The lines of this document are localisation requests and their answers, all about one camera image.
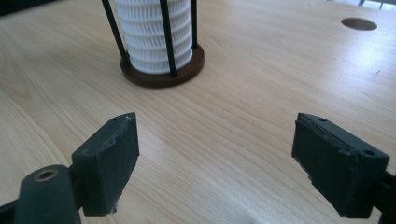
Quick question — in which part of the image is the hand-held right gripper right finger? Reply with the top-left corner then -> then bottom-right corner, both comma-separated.
291,112 -> 390,219

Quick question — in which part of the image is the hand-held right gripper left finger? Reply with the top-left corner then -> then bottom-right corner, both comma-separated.
71,112 -> 140,217

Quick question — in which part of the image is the stack of paper cups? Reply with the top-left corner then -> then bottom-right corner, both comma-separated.
112,0 -> 194,76

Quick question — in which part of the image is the black wire cup holder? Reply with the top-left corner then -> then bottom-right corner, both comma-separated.
101,0 -> 205,90

